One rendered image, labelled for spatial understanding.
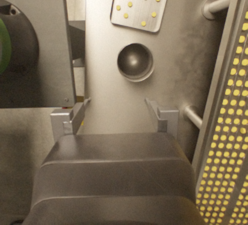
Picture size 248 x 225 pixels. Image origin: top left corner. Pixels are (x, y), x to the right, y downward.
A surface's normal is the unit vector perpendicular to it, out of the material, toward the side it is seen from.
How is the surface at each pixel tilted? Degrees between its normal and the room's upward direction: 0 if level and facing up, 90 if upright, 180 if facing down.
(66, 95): 0
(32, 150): 0
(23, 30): 66
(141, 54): 0
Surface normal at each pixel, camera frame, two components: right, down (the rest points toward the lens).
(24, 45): 0.94, 0.17
